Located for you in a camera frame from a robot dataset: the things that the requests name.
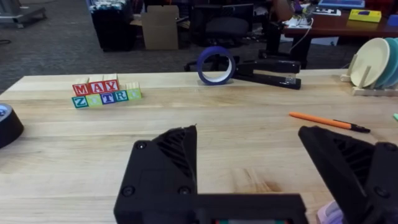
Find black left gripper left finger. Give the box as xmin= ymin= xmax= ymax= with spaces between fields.
xmin=113 ymin=124 xmax=199 ymax=224

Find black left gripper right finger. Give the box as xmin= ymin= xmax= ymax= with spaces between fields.
xmin=297 ymin=125 xmax=398 ymax=224

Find lavender soft zip bag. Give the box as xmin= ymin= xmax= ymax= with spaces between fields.
xmin=316 ymin=200 xmax=346 ymax=224

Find orange pen with black tip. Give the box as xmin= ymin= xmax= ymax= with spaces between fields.
xmin=289 ymin=111 xmax=371 ymax=134

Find wooden peg plate rack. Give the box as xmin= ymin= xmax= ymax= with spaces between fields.
xmin=340 ymin=54 xmax=398 ymax=97

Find heap of lettered toy blocks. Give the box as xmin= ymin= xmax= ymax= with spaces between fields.
xmin=71 ymin=73 xmax=143 ymax=110

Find blue tape roll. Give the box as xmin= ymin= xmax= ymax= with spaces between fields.
xmin=196 ymin=45 xmax=237 ymax=86

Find cream plate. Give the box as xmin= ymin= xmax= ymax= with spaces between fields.
xmin=349 ymin=37 xmax=391 ymax=89

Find teal plate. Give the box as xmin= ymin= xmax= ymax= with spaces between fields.
xmin=374 ymin=37 xmax=398 ymax=89

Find black stapler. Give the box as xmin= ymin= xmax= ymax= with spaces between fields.
xmin=232 ymin=58 xmax=303 ymax=91

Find cardboard box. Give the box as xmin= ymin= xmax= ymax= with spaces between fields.
xmin=141 ymin=4 xmax=180 ymax=51

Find black bin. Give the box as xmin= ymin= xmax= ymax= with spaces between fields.
xmin=89 ymin=0 xmax=137 ymax=52

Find brown wooden desk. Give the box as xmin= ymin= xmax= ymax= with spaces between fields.
xmin=282 ymin=11 xmax=398 ymax=70

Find black tape roll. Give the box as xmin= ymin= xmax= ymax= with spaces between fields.
xmin=0 ymin=103 xmax=25 ymax=149

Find black office chair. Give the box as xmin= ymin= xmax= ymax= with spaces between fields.
xmin=183 ymin=3 xmax=255 ymax=73

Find yellow flat box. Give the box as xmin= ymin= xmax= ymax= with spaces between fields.
xmin=348 ymin=9 xmax=382 ymax=24

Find grey metal platform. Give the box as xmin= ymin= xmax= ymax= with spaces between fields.
xmin=0 ymin=0 xmax=47 ymax=29

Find white cable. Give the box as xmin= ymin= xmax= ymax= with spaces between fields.
xmin=288 ymin=17 xmax=314 ymax=54

